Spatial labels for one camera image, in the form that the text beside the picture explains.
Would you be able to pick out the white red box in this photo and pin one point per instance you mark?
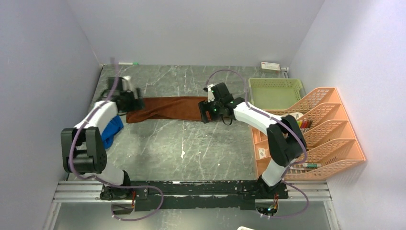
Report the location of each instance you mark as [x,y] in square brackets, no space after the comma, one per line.
[268,66]

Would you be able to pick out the coloured marker set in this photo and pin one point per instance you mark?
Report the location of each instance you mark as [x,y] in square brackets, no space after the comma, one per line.
[304,124]

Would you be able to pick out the white green marker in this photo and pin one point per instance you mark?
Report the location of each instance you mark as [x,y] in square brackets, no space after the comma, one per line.
[128,63]

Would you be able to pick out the orange file organizer rack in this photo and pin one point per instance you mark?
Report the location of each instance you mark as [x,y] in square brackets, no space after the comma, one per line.
[331,140]

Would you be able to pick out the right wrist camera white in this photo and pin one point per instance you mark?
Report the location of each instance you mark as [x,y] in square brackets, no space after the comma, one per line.
[210,93]

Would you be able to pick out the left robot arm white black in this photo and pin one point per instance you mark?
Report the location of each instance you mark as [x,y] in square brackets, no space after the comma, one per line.
[84,145]

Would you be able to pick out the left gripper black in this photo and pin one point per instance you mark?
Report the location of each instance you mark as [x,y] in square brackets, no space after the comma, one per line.
[137,104]

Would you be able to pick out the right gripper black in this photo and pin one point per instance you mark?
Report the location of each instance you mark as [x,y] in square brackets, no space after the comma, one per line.
[205,107]

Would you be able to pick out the blue towel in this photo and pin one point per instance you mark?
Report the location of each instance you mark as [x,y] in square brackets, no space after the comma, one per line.
[113,127]

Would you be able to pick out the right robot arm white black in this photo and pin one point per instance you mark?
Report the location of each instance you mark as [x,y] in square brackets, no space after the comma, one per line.
[285,139]

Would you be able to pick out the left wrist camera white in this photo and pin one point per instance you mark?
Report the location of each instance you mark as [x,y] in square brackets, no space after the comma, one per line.
[126,83]

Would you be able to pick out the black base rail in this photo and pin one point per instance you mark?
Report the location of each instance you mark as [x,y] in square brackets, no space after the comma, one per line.
[148,195]

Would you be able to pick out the green plastic basket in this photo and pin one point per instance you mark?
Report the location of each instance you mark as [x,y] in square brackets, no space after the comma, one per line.
[274,93]

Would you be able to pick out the brown towel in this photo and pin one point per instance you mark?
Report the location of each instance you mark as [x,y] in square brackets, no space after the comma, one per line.
[179,107]

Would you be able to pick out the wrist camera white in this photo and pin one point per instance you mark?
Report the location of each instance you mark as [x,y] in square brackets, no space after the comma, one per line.
[126,83]
[210,93]

